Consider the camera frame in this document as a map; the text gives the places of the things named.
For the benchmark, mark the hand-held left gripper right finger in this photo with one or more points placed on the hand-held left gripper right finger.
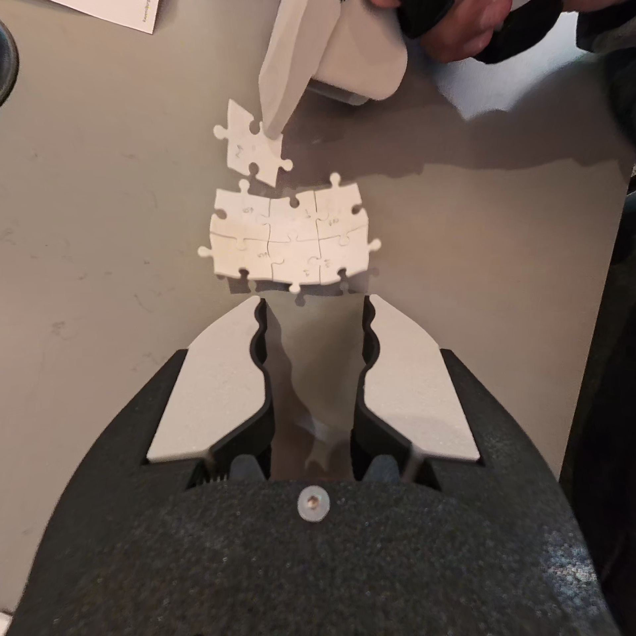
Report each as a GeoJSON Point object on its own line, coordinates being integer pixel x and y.
{"type": "Point", "coordinates": [417, 392]}

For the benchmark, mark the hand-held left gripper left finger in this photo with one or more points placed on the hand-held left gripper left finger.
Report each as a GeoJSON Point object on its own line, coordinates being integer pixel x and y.
{"type": "Point", "coordinates": [213, 387]}

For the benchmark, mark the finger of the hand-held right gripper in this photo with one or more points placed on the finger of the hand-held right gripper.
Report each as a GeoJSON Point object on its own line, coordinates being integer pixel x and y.
{"type": "Point", "coordinates": [293, 49]}
{"type": "Point", "coordinates": [362, 54]}

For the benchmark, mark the single white puzzle piece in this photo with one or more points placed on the single white puzzle piece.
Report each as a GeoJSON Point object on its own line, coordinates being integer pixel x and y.
{"type": "Point", "coordinates": [248, 154]}

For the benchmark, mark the joined white puzzle section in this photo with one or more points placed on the joined white puzzle section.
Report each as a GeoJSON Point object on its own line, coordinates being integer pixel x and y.
{"type": "Point", "coordinates": [293, 238]}

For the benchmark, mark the person's right hand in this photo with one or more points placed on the person's right hand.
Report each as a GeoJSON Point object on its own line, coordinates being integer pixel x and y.
{"type": "Point", "coordinates": [467, 35]}

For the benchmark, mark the white printed instruction sheet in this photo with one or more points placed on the white printed instruction sheet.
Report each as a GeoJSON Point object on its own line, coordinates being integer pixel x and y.
{"type": "Point", "coordinates": [114, 10]}

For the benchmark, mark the black round desk grommet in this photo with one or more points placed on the black round desk grommet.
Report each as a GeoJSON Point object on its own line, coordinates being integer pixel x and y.
{"type": "Point", "coordinates": [7, 64]}

